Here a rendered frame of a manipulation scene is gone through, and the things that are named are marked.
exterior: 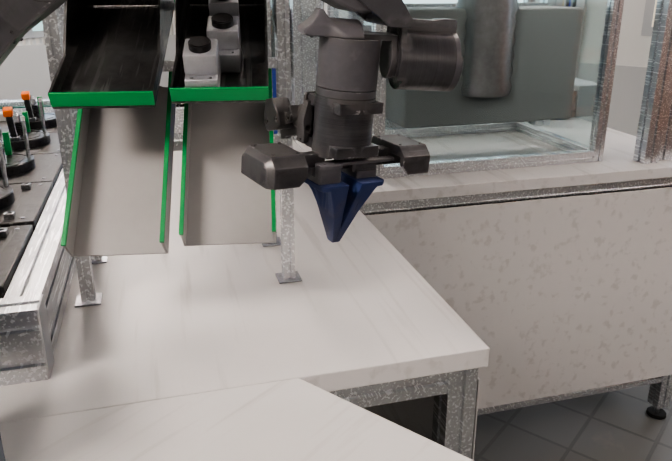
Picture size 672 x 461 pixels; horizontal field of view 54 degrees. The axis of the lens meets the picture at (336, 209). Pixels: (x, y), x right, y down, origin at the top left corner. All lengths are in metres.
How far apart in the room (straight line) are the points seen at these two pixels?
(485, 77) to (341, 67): 1.19
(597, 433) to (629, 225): 0.70
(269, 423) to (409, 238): 0.96
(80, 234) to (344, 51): 0.52
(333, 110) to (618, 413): 1.98
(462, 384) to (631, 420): 1.48
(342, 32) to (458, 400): 0.59
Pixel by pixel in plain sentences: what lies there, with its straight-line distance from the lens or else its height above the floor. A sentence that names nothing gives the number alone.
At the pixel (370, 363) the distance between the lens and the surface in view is 0.90.
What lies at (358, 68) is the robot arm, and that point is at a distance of 0.60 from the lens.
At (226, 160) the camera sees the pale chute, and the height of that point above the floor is 1.09.
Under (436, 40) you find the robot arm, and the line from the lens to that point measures 0.63.
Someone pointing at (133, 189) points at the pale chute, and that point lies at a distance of 0.98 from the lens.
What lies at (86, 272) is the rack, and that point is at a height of 0.91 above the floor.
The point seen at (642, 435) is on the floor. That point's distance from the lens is 2.38.
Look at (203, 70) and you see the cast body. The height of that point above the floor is 1.23.
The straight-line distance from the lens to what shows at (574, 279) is 1.98.
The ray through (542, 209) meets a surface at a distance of 1.83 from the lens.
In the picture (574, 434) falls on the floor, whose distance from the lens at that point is 2.30.
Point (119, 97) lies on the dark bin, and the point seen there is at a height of 1.20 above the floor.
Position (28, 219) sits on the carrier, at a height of 0.97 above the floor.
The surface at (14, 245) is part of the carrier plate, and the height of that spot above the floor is 0.97.
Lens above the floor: 1.34
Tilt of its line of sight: 19 degrees down
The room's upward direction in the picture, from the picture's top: straight up
